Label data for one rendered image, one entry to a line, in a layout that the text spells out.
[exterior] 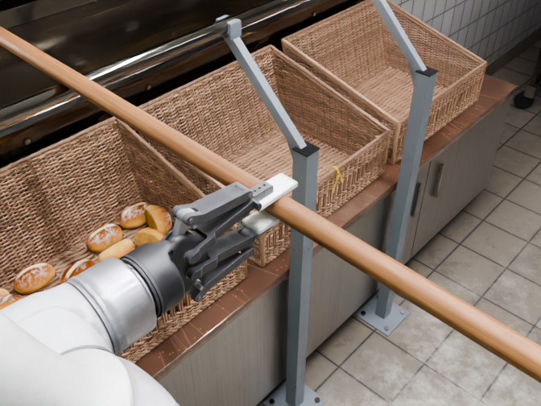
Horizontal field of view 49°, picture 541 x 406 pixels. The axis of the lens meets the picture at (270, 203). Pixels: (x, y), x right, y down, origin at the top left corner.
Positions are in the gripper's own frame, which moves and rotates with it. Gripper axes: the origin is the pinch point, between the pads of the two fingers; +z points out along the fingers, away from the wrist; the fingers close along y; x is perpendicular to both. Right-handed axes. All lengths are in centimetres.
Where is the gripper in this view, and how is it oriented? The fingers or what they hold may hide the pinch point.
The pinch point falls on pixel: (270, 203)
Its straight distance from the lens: 73.6
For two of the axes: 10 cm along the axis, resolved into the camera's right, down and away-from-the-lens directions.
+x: 7.2, 4.4, -5.4
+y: -0.1, 7.7, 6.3
